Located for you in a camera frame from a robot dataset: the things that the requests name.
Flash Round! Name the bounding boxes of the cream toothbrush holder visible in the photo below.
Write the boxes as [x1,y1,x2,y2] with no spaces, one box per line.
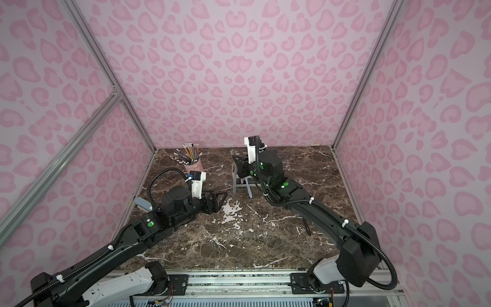
[232,162,259,194]

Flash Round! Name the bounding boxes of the grey blue toothbrush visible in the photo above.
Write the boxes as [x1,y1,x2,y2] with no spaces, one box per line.
[245,179,253,199]

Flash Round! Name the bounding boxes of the black toothbrush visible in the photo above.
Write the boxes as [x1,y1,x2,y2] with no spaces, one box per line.
[303,218,312,236]

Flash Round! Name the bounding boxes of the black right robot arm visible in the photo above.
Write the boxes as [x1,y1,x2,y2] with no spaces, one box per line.
[232,150,398,292]

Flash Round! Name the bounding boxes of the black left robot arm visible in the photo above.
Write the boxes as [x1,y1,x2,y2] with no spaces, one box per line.
[18,168,228,306]

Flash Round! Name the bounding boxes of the pink pencil cup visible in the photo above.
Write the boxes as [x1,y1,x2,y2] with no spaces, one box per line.
[184,159,205,173]

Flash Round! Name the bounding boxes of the coloured pencils bunch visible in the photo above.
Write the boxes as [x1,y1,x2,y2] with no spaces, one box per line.
[173,143,200,166]

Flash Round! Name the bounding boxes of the grey blue box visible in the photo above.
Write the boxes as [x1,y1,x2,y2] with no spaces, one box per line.
[135,197,153,212]

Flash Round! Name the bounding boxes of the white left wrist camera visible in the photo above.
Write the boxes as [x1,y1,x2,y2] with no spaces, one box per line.
[185,171,207,199]

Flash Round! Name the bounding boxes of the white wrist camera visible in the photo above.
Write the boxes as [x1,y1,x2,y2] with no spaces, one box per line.
[244,136,267,164]
[185,171,207,199]

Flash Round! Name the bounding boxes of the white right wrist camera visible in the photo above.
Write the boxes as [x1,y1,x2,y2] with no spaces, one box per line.
[244,136,267,164]

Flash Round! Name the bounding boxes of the aluminium frame rail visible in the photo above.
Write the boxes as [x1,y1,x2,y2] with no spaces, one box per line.
[70,268,404,307]

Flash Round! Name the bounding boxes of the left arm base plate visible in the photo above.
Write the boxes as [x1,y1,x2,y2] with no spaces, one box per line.
[151,275,189,296]

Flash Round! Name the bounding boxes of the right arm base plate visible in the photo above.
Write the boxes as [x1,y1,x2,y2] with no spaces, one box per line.
[288,272,345,295]

